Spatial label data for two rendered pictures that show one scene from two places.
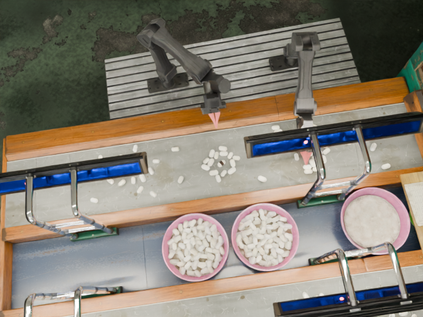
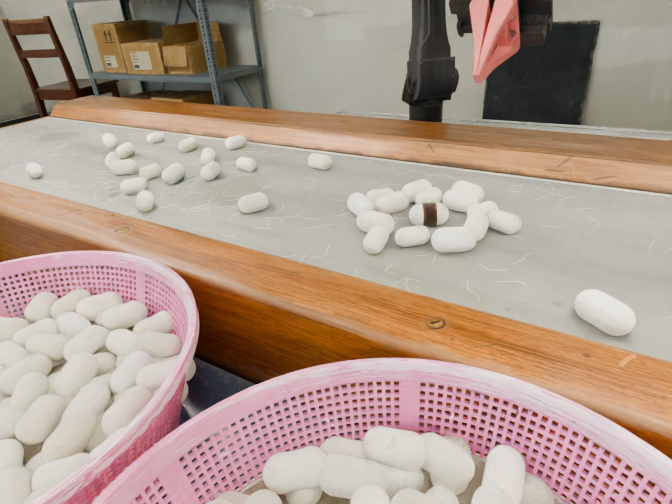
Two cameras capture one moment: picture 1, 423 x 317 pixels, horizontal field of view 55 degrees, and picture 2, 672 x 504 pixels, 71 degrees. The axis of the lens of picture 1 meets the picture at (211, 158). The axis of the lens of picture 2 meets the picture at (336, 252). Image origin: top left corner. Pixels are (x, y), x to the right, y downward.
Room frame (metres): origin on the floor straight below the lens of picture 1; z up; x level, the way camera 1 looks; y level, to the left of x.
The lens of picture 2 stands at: (0.13, -0.18, 0.95)
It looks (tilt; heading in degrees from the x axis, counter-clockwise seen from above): 29 degrees down; 32
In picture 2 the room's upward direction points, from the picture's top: 4 degrees counter-clockwise
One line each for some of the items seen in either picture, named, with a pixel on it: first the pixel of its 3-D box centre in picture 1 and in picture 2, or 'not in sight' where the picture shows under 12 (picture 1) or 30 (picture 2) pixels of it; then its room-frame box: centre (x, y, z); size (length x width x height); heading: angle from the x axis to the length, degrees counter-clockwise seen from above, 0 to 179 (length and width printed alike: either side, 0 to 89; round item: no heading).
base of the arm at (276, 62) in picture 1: (291, 57); not in sight; (1.00, -0.46, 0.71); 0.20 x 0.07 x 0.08; 90
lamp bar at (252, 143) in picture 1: (333, 131); not in sight; (0.47, -0.43, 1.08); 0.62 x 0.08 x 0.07; 88
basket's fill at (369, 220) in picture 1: (370, 222); not in sight; (0.18, -0.60, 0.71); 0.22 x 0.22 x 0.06
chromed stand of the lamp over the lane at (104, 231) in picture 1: (75, 205); not in sight; (0.41, 0.54, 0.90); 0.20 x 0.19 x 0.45; 88
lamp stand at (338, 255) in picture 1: (352, 277); not in sight; (-0.01, -0.41, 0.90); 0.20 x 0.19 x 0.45; 88
